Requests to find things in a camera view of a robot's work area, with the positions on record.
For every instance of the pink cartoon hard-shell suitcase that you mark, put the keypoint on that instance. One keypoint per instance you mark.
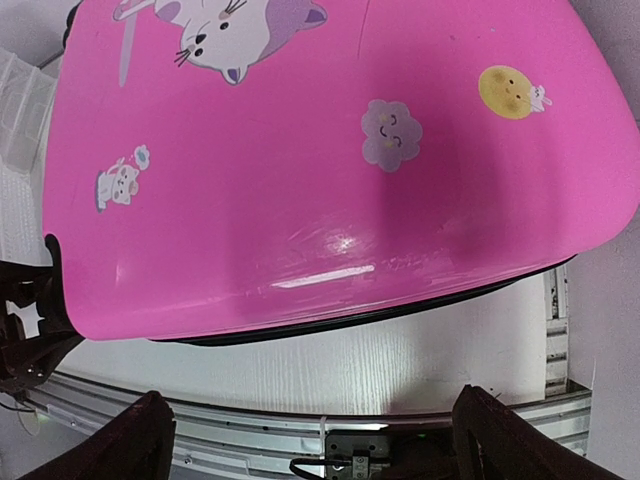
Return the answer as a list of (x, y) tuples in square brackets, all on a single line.
[(257, 169)]

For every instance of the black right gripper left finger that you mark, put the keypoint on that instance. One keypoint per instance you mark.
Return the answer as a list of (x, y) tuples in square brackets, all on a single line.
[(137, 444)]

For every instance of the white plastic drawer organizer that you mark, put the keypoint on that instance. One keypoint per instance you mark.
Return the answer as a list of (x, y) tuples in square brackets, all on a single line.
[(27, 96)]

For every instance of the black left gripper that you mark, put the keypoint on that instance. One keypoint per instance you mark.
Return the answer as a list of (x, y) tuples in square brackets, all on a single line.
[(36, 331)]

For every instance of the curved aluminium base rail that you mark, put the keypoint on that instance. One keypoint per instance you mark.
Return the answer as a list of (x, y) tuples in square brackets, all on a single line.
[(247, 444)]

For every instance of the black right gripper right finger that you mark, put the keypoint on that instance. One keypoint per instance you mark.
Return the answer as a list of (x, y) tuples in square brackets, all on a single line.
[(492, 442)]

